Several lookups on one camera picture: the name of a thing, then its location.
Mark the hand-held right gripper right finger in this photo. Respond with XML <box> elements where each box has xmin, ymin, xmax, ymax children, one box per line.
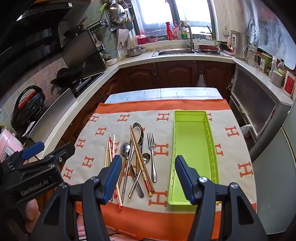
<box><xmin>174</xmin><ymin>155</ymin><xmax>269</xmax><ymax>241</ymax></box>

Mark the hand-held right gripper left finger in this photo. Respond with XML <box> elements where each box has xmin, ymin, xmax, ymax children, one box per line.
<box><xmin>30</xmin><ymin>155</ymin><xmax>122</xmax><ymax>241</ymax></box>

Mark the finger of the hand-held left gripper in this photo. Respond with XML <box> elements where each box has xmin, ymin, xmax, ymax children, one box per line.
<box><xmin>6</xmin><ymin>142</ymin><xmax>45</xmax><ymax>169</ymax></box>
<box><xmin>18</xmin><ymin>142</ymin><xmax>76</xmax><ymax>173</ymax></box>

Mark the steel fork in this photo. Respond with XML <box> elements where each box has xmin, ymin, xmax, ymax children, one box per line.
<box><xmin>147</xmin><ymin>133</ymin><xmax>158</xmax><ymax>183</ymax></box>

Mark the brown wooden chopstick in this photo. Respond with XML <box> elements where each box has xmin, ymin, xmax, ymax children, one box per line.
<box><xmin>129</xmin><ymin>125</ymin><xmax>153</xmax><ymax>197</ymax></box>
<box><xmin>131</xmin><ymin>126</ymin><xmax>156</xmax><ymax>193</ymax></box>

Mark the green plastic tray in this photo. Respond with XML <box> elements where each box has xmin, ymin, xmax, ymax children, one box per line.
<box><xmin>167</xmin><ymin>110</ymin><xmax>220</xmax><ymax>206</ymax></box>

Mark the person's left hand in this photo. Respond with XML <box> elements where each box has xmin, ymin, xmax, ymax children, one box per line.
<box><xmin>6</xmin><ymin>199</ymin><xmax>42</xmax><ymax>241</ymax></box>

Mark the pink appliance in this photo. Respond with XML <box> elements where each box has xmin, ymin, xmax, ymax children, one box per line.
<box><xmin>0</xmin><ymin>128</ymin><xmax>25</xmax><ymax>163</ymax></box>

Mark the small steel spoon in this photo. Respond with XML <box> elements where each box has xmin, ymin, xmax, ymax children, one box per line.
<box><xmin>128</xmin><ymin>152</ymin><xmax>151</xmax><ymax>199</ymax></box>

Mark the black pressure cooker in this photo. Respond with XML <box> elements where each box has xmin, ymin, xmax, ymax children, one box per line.
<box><xmin>10</xmin><ymin>85</ymin><xmax>46</xmax><ymax>135</ymax></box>

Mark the orange white printed blanket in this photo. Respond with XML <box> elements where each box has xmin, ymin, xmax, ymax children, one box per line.
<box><xmin>60</xmin><ymin>99</ymin><xmax>257</xmax><ymax>241</ymax></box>

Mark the white ceramic spoon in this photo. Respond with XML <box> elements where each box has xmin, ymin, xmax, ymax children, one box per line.
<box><xmin>132</xmin><ymin>126</ymin><xmax>143</xmax><ymax>153</ymax></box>

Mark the long steel spoon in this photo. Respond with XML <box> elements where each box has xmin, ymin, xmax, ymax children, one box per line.
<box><xmin>132</xmin><ymin>122</ymin><xmax>145</xmax><ymax>163</ymax></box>

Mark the black wok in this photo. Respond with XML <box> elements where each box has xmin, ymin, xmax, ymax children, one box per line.
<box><xmin>50</xmin><ymin>67</ymin><xmax>84</xmax><ymax>87</ymax></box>

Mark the grey refrigerator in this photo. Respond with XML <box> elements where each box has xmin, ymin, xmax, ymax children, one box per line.
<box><xmin>248</xmin><ymin>109</ymin><xmax>296</xmax><ymax>235</ymax></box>

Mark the hanging plastic bag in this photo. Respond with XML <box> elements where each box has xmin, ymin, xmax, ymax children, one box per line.
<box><xmin>196</xmin><ymin>72</ymin><xmax>206</xmax><ymax>88</ymax></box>

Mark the steel backsplash sheet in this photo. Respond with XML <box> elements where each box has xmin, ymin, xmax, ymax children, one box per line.
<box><xmin>62</xmin><ymin>30</ymin><xmax>107</xmax><ymax>77</ymax></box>

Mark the steel front cabinet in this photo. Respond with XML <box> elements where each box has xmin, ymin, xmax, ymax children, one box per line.
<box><xmin>229</xmin><ymin>61</ymin><xmax>294</xmax><ymax>145</ymax></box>

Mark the black range hood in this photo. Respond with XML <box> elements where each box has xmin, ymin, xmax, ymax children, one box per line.
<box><xmin>0</xmin><ymin>0</ymin><xmax>93</xmax><ymax>93</ymax></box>

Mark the steel bowl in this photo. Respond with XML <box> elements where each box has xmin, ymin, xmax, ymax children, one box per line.
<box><xmin>127</xmin><ymin>45</ymin><xmax>142</xmax><ymax>57</ymax></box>

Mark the cutting board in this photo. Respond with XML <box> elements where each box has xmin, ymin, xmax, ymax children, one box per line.
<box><xmin>115</xmin><ymin>29</ymin><xmax>130</xmax><ymax>51</ymax></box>

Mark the steel sink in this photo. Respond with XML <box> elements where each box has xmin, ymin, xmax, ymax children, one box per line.
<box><xmin>152</xmin><ymin>48</ymin><xmax>233</xmax><ymax>58</ymax></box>

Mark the dish rack with red plates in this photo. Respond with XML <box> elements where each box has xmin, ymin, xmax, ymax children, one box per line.
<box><xmin>196</xmin><ymin>44</ymin><xmax>221</xmax><ymax>54</ymax></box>

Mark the white mug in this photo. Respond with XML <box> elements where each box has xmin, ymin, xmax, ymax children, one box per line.
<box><xmin>268</xmin><ymin>70</ymin><xmax>285</xmax><ymax>88</ymax></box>

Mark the glass pitcher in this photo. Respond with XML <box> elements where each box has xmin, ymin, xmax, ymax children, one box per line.
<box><xmin>243</xmin><ymin>44</ymin><xmax>259</xmax><ymax>67</ymax></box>

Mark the red packet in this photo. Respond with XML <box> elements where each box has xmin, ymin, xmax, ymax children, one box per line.
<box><xmin>282</xmin><ymin>70</ymin><xmax>296</xmax><ymax>98</ymax></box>

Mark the white electric kettle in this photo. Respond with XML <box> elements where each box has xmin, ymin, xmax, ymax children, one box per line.
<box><xmin>228</xmin><ymin>30</ymin><xmax>248</xmax><ymax>62</ymax></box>

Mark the steel faucet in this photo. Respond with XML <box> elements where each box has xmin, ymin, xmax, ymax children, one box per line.
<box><xmin>179</xmin><ymin>21</ymin><xmax>195</xmax><ymax>51</ymax></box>

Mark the clear plastic bottle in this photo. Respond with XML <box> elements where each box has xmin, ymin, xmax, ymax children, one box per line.
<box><xmin>276</xmin><ymin>59</ymin><xmax>286</xmax><ymax>77</ymax></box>

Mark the red spray bottle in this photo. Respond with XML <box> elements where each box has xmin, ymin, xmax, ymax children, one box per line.
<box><xmin>166</xmin><ymin>22</ymin><xmax>174</xmax><ymax>41</ymax></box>

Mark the hanging steel pot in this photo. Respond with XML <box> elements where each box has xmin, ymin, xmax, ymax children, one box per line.
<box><xmin>109</xmin><ymin>2</ymin><xmax>127</xmax><ymax>25</ymax></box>

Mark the window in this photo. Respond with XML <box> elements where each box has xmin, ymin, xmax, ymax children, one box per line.
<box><xmin>132</xmin><ymin>0</ymin><xmax>216</xmax><ymax>40</ymax></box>

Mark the wall knife rack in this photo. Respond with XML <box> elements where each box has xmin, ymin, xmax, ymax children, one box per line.
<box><xmin>84</xmin><ymin>20</ymin><xmax>109</xmax><ymax>33</ymax></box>

